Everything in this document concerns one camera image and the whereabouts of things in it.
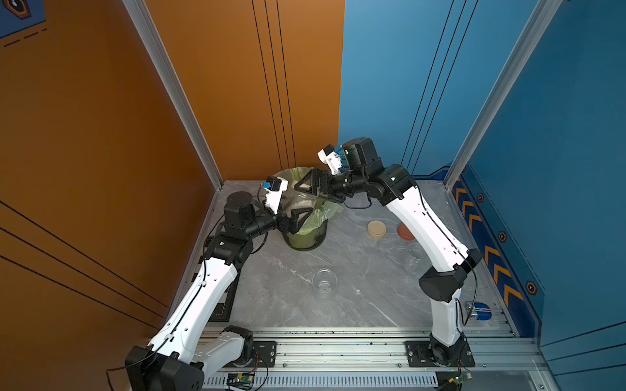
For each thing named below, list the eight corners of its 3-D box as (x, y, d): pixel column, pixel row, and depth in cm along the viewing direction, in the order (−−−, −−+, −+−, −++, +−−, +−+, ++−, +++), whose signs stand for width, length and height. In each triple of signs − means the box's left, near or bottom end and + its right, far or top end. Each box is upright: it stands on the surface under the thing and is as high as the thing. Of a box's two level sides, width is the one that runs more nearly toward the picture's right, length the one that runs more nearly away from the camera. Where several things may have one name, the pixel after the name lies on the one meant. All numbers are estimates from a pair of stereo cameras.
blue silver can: (471, 315, 82) (476, 313, 80) (473, 303, 85) (478, 300, 82) (485, 322, 81) (490, 320, 78) (487, 309, 84) (492, 306, 81)
